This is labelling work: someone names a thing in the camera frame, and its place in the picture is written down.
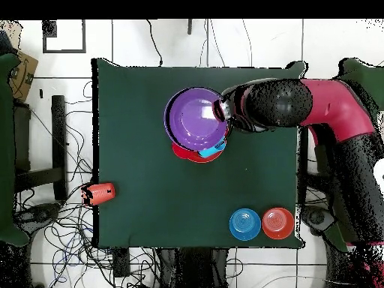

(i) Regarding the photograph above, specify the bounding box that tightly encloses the blue cup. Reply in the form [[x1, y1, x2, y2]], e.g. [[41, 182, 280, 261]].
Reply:
[[197, 138, 228, 159]]

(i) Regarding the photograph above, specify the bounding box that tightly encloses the green cloth side table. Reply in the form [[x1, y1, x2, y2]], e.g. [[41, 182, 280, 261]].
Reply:
[[325, 57, 384, 253], [0, 52, 31, 247]]

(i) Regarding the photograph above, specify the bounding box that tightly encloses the grey chair base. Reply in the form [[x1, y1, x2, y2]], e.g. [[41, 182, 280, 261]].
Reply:
[[300, 205, 337, 233]]

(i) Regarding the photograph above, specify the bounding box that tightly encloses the black metal leg frame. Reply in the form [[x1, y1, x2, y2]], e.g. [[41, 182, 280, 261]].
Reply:
[[13, 94, 68, 202]]

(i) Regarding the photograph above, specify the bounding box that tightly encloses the black caster base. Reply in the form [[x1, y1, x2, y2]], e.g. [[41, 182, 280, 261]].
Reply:
[[14, 202, 62, 232]]

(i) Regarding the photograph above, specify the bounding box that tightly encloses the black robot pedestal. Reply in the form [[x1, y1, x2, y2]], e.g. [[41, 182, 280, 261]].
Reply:
[[158, 247, 229, 288]]

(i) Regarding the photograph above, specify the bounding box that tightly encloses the black square floor frame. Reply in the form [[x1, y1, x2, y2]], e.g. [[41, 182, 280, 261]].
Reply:
[[42, 19, 87, 54]]

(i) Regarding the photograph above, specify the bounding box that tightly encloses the orange cup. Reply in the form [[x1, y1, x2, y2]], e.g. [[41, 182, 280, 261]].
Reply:
[[80, 181, 116, 207]]

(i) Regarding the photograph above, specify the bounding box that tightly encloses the black power strip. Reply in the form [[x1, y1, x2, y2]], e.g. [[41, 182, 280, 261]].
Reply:
[[112, 247, 131, 278]]

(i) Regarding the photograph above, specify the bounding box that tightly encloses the cardboard box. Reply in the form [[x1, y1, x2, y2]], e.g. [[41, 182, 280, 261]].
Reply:
[[8, 49, 39, 104]]

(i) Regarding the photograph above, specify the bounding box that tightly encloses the blue bowl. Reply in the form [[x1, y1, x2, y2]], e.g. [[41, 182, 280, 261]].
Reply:
[[228, 208, 262, 242]]

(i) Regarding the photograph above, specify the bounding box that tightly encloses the black floor cable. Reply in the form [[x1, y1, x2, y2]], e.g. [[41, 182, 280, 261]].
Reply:
[[145, 19, 164, 68]]

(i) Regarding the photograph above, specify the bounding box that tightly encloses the purple bowl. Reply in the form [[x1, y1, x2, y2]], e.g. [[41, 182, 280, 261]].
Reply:
[[163, 86, 231, 152]]

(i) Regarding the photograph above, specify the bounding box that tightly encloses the wide orange bowl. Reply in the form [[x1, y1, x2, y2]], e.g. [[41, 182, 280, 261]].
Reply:
[[179, 143, 225, 164]]

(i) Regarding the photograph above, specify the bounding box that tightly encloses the small orange bowl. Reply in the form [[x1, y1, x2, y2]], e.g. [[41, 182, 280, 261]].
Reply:
[[261, 207, 296, 241]]

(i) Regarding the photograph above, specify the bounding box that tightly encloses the dark green tablecloth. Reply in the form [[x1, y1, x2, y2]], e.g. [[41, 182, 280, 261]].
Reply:
[[91, 57, 307, 249]]

